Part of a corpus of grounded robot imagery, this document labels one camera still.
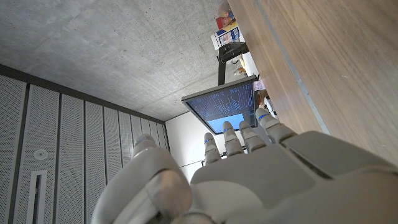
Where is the white game controller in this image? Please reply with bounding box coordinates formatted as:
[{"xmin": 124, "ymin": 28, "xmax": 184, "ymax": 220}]
[{"xmin": 263, "ymin": 95, "xmax": 277, "ymax": 118}]

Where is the ceiling vent slot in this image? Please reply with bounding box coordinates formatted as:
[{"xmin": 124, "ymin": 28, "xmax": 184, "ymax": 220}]
[{"xmin": 26, "ymin": 169, "xmax": 48, "ymax": 224}]

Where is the white wipes canister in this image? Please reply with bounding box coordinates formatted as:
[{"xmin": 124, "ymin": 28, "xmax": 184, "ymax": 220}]
[{"xmin": 210, "ymin": 26, "xmax": 242, "ymax": 50}]

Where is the round ceiling sensor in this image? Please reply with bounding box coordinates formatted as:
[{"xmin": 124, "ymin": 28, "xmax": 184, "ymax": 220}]
[{"xmin": 33, "ymin": 149, "xmax": 49, "ymax": 161}]

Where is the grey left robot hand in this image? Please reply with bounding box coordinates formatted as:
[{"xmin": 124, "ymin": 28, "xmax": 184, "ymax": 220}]
[{"xmin": 91, "ymin": 107, "xmax": 398, "ymax": 224}]

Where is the black computer monitor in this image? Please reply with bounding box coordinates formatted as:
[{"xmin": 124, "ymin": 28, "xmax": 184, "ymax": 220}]
[{"xmin": 181, "ymin": 74, "xmax": 259, "ymax": 135}]

